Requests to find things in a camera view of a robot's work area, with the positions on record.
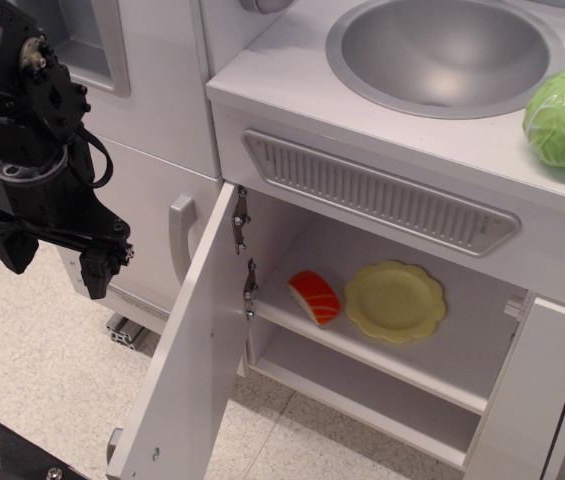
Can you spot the salmon sushi toy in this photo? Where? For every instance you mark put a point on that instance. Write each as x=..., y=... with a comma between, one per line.
x=314, y=296

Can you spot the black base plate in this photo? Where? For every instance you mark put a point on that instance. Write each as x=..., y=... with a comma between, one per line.
x=22, y=459

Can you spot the grey fridge door handle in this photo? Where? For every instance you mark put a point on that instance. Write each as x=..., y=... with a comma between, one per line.
x=182, y=218

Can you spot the white fridge unit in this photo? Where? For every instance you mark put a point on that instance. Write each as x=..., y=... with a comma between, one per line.
x=144, y=66

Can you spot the silver sink bowl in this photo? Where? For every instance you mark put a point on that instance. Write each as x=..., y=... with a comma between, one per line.
x=451, y=60

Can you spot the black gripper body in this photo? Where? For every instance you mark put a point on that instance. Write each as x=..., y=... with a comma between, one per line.
x=57, y=203

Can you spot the white toy kitchen cabinet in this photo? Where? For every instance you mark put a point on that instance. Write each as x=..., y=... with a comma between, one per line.
x=271, y=74

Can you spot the grey vent panel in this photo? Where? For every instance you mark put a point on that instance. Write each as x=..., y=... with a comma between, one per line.
x=444, y=218

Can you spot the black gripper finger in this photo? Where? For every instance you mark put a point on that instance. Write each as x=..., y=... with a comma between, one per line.
x=17, y=248
x=98, y=266

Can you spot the yellow toy plate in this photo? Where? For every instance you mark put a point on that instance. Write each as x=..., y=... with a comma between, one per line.
x=394, y=301

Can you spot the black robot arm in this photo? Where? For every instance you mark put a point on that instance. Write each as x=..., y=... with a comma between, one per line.
x=41, y=108

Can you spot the white oven door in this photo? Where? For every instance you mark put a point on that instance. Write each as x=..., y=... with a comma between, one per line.
x=524, y=434

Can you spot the lower metal door hinge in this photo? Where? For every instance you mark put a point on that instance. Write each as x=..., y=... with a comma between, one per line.
x=250, y=288

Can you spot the upper metal door hinge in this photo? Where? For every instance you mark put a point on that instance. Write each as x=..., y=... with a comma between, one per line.
x=239, y=219

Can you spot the white cabinet door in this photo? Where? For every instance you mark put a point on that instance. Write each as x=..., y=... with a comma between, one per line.
x=174, y=421

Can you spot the aluminium frame rail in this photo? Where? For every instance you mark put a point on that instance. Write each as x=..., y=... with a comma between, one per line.
x=127, y=333

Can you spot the metal door hinge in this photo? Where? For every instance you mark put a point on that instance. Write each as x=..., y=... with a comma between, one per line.
x=239, y=219
x=250, y=288

